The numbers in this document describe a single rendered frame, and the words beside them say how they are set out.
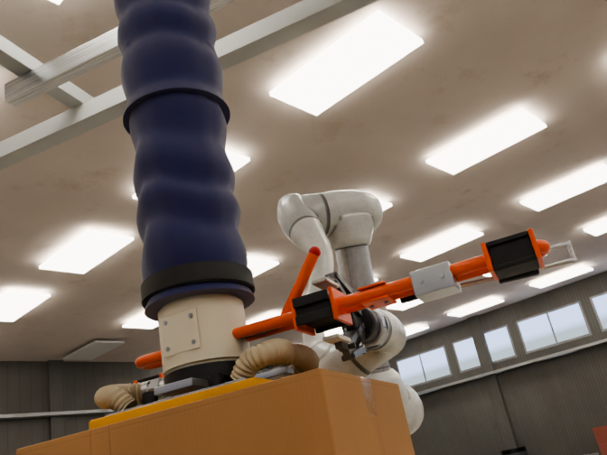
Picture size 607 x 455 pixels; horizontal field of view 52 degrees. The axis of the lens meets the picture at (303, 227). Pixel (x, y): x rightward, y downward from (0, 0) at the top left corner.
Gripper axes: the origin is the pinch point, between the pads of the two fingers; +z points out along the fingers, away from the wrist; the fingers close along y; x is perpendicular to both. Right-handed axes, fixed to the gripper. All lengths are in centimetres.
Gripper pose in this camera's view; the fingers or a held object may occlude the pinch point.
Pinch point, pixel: (328, 310)
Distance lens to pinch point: 115.8
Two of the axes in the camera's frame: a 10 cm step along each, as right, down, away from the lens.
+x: -9.0, 3.1, 3.1
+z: -4.0, -2.8, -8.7
